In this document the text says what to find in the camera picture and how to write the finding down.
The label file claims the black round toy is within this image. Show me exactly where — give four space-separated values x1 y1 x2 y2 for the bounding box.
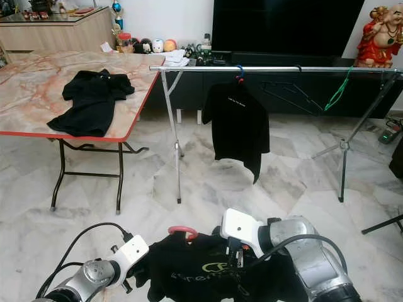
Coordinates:
132 39 152 54

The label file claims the plain black shirt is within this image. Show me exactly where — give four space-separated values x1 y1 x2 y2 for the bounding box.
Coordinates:
47 69 136 137

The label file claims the black flat television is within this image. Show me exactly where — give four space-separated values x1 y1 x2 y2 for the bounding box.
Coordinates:
212 0 366 59

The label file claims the marble-top folding table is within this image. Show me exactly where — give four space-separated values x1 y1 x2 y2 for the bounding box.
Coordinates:
0 50 167 215

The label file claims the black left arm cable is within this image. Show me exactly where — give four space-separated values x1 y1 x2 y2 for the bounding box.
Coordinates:
36 222 133 299

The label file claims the blue ball trophy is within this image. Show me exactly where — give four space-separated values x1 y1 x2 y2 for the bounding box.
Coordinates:
111 0 124 30

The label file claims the black tv console cabinet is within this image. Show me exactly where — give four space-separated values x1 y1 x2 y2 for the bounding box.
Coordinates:
145 52 403 119

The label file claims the grey power strip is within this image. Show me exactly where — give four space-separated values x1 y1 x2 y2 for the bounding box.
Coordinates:
378 129 402 145

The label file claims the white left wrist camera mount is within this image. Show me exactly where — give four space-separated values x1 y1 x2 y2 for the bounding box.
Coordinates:
104 235 150 287

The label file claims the red laughing buddha statue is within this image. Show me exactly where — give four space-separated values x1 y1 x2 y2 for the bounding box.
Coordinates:
355 6 403 69

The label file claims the green plastic hanger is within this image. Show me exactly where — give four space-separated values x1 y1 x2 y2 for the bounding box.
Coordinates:
324 66 355 112

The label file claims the black shirt yellow-green logo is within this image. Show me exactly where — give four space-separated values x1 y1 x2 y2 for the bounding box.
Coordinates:
129 232 309 302

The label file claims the silver metal clothes rack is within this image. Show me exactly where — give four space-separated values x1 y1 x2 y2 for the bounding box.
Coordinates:
149 65 403 204

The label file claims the black plastic hanger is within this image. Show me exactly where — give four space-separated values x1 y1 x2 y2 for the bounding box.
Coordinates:
258 66 323 115

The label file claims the white paper stack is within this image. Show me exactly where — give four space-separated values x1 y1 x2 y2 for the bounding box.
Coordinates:
162 50 191 67

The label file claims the red-lid jar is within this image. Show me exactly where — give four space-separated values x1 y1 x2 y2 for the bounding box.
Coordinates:
117 33 133 53

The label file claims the red plastic hanger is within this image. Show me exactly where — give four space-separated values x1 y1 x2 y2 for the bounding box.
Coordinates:
168 225 198 242

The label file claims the light wooden sideboard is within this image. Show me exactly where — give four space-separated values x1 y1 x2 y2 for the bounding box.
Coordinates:
0 6 115 54

